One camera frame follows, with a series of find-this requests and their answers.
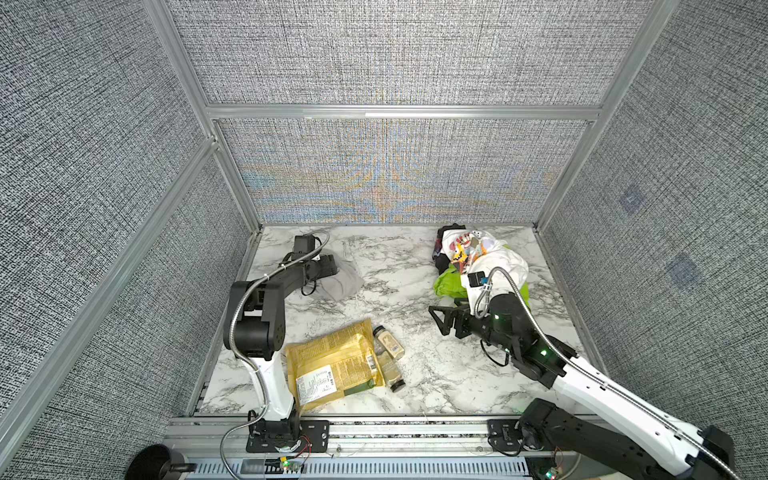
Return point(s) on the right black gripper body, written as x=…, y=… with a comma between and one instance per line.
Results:
x=478, y=327

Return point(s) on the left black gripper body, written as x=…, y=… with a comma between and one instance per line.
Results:
x=318, y=267

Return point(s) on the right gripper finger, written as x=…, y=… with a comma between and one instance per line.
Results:
x=446, y=312
x=445, y=325

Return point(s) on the grey cloth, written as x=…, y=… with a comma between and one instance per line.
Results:
x=343, y=285

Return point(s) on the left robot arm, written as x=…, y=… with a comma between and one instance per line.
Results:
x=255, y=327

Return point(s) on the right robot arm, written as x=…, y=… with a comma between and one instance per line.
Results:
x=638, y=440

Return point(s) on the lime green cloth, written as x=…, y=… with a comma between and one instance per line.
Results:
x=449, y=284

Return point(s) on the black cloth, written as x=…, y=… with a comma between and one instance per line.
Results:
x=439, y=257

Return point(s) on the colourful patterned cloth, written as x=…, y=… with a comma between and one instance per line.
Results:
x=464, y=247

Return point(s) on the white cloth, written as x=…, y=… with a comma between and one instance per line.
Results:
x=511, y=262

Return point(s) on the upper small glass bottle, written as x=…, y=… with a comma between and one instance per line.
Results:
x=389, y=342

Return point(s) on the small glass bottle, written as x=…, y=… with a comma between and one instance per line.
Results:
x=389, y=342
x=389, y=369

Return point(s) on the lower small glass bottle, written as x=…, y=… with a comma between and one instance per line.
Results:
x=389, y=369

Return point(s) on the yellow snack bag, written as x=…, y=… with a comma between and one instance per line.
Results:
x=332, y=367

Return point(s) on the black round object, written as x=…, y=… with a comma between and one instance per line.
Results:
x=159, y=462

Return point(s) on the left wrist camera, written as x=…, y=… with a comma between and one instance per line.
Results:
x=302, y=245

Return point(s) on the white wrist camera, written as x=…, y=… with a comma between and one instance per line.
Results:
x=475, y=283

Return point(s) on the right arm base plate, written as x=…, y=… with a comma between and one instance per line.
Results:
x=513, y=436

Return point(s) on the aluminium front rail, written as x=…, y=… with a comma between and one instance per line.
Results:
x=375, y=447

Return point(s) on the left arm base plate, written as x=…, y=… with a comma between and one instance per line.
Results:
x=288, y=436

